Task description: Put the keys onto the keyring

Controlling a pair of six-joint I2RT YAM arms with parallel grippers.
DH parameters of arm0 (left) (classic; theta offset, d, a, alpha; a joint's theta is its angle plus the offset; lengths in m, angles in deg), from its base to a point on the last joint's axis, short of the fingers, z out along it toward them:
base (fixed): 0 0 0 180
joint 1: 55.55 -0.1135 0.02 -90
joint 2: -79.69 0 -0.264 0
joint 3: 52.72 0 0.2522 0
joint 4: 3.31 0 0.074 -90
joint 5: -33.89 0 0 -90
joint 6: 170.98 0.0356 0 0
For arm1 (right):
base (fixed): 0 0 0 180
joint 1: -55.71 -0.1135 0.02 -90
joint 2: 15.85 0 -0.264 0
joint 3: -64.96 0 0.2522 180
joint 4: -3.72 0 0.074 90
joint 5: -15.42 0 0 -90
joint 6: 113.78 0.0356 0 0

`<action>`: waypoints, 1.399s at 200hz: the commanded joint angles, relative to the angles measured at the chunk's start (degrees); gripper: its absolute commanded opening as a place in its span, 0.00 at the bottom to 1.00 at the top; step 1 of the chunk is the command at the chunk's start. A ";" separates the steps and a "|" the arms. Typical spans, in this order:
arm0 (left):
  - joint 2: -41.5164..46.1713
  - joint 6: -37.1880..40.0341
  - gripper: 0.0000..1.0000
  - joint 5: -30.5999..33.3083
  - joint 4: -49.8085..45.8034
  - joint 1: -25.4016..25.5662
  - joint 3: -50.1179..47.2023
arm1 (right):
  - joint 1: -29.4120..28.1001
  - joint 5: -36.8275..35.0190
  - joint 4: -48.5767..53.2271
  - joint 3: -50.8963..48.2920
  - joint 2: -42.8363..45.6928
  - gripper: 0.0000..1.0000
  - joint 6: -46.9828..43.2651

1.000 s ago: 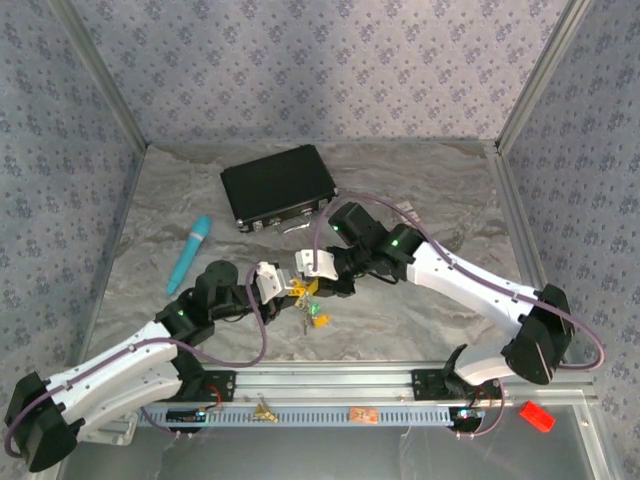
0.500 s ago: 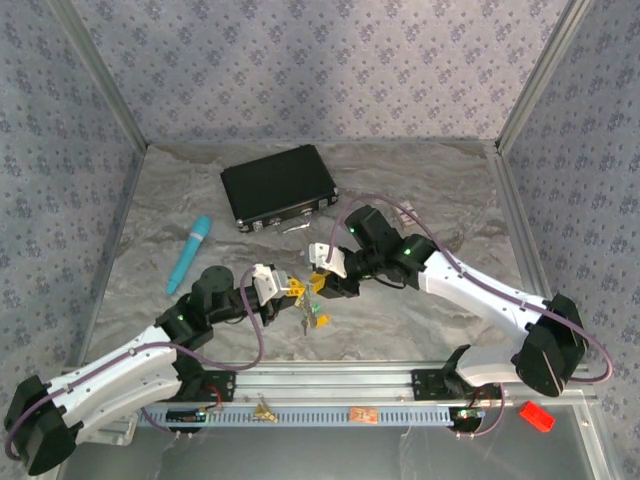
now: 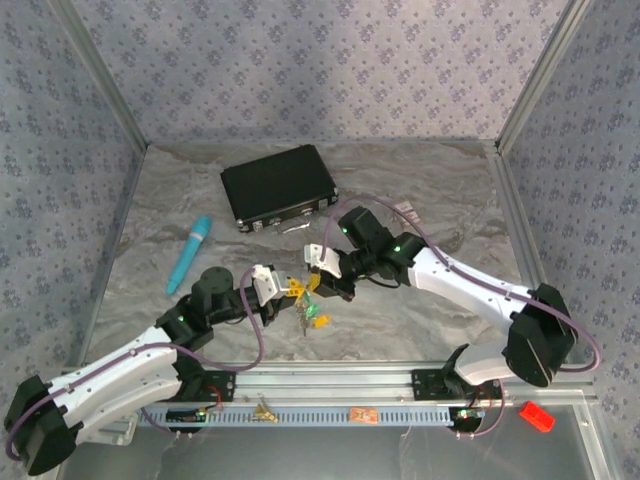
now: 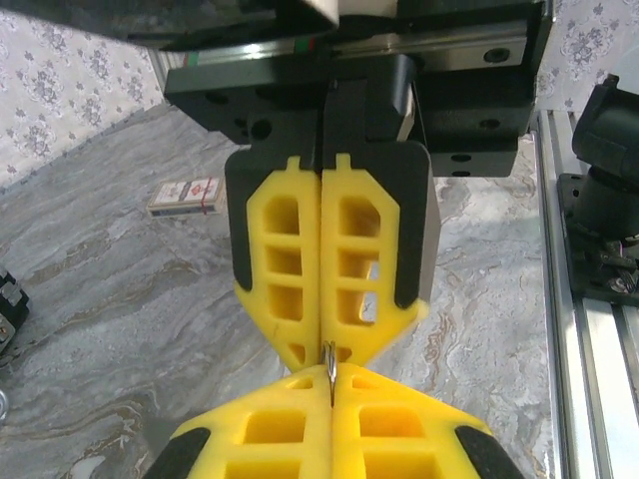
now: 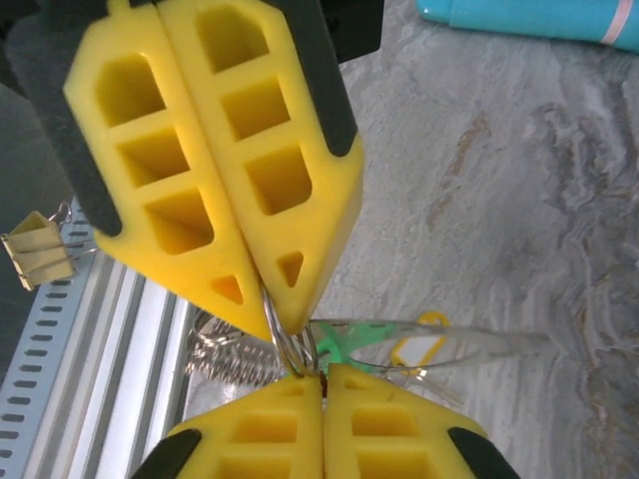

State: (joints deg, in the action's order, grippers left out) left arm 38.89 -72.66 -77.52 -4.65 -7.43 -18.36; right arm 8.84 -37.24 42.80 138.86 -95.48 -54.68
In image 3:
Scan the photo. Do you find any teal plastic cylinder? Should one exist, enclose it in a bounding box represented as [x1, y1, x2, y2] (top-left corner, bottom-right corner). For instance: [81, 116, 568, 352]
[166, 215, 214, 295]

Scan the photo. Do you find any small playing card box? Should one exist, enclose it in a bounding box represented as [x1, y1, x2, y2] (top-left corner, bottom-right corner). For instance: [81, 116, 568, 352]
[393, 200, 422, 225]

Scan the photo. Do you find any black briefcase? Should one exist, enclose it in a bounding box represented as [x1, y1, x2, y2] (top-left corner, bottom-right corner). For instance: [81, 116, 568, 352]
[219, 144, 342, 236]

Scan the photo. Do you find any small circuit board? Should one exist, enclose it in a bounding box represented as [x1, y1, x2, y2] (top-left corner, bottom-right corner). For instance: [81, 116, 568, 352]
[449, 407, 487, 432]
[165, 407, 209, 424]

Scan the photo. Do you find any red plastic block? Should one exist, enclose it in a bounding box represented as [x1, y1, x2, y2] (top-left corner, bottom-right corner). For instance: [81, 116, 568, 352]
[518, 399, 556, 434]

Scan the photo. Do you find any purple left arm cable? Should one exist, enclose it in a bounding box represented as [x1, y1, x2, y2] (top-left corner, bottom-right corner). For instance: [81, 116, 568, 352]
[4, 267, 266, 461]

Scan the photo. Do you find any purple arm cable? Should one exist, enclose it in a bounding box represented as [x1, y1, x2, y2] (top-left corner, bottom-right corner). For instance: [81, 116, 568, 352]
[319, 194, 601, 440]
[4, 267, 266, 461]

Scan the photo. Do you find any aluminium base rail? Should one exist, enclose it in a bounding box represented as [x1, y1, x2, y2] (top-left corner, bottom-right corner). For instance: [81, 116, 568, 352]
[197, 360, 600, 407]

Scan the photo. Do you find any aluminium side rail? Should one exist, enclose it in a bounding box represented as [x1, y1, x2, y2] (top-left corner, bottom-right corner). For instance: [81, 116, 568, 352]
[74, 144, 151, 366]
[485, 142, 574, 364]

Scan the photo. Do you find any grey slotted cable duct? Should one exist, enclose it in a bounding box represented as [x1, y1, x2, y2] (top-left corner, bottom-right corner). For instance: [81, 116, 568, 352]
[137, 403, 484, 429]

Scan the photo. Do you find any aluminium frame post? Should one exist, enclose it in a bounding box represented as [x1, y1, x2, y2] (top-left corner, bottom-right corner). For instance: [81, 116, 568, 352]
[48, 0, 151, 152]
[494, 0, 596, 154]

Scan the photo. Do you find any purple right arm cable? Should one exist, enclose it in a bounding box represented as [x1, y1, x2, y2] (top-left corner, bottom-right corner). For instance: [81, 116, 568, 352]
[319, 194, 601, 440]

